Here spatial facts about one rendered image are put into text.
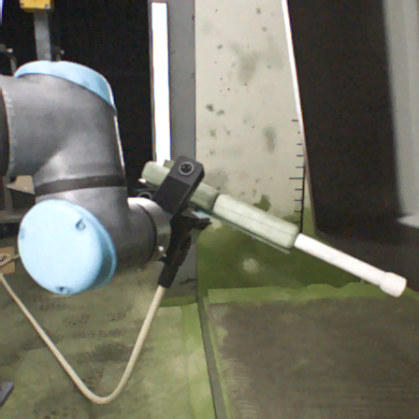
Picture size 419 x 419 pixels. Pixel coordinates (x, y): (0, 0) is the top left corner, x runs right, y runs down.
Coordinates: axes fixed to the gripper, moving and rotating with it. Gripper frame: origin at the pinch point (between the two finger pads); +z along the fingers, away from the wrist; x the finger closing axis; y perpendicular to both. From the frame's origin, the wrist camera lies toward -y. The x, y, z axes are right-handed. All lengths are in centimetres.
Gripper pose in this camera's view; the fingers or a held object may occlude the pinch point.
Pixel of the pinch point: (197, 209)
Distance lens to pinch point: 66.5
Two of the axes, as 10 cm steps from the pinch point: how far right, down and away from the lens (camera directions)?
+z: 3.0, -0.7, 9.5
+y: -3.8, 9.1, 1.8
